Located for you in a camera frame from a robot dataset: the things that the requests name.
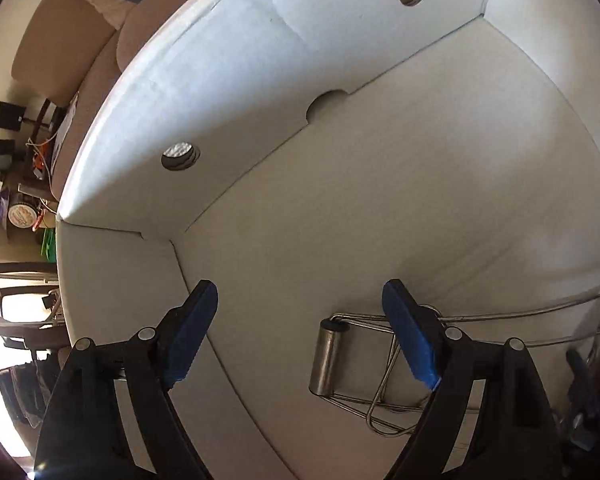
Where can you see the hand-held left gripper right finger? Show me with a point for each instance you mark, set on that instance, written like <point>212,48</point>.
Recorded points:
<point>410,332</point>

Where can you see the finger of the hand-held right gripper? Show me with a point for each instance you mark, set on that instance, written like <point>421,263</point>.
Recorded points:
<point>577,375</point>

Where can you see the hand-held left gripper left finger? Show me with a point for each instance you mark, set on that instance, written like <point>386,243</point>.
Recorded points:
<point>190,337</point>

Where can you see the white cardboard box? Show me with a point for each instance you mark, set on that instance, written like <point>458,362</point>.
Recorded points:
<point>380,160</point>

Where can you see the green plastic bag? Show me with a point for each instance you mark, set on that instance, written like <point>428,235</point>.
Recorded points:
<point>48,245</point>

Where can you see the pile of clothes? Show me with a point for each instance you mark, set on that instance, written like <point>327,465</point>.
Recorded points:
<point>27,390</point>

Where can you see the dark wooden chair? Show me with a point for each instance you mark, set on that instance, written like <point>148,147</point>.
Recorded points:
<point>0,300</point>

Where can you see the round printed tin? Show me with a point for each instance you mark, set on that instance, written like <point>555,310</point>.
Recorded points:
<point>22,215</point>

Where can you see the white papers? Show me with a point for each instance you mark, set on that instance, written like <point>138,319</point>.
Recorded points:
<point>65,132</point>

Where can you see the black speaker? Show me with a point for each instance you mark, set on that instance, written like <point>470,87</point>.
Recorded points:
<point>8,116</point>
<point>1,152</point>

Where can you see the brown sofa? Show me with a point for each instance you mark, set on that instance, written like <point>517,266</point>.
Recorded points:
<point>90,90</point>

